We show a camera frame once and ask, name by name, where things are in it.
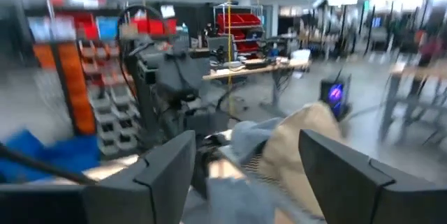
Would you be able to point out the wooden table with metal legs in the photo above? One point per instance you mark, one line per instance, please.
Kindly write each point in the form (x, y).
(419, 74)

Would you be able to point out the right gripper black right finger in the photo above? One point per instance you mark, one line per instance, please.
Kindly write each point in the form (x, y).
(366, 189)

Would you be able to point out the blue cloth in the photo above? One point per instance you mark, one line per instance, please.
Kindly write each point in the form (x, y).
(59, 154)

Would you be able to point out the grey perforated metal shelf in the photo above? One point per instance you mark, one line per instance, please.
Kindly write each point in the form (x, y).
(237, 203)

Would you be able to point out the black computer tower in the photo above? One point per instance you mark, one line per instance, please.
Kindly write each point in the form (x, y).
(335, 95)

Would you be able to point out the wooden work desk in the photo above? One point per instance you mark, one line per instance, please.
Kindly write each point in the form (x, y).
(258, 67)

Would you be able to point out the grey parts bin rack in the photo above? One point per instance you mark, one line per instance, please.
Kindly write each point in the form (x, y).
(115, 112)

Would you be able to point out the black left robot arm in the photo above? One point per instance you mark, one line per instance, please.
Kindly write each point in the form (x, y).
(164, 74)

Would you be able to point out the orange shelf rack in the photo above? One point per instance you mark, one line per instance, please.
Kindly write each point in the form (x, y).
(75, 88)

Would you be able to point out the tan baseball cap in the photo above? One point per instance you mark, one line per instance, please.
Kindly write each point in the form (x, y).
(300, 147)

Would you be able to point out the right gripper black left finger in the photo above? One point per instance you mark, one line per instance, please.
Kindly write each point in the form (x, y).
(157, 182)

